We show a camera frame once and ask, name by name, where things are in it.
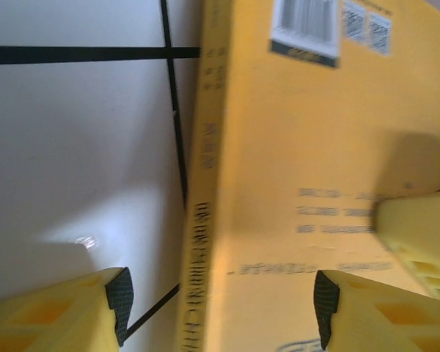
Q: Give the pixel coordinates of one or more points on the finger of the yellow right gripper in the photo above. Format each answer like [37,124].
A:
[421,227]

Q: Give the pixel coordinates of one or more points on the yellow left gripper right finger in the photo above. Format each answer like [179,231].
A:
[388,322]

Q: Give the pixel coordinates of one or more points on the yellow book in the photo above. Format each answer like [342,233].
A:
[297,128]

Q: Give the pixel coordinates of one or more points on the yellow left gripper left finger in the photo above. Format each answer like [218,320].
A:
[51,319]

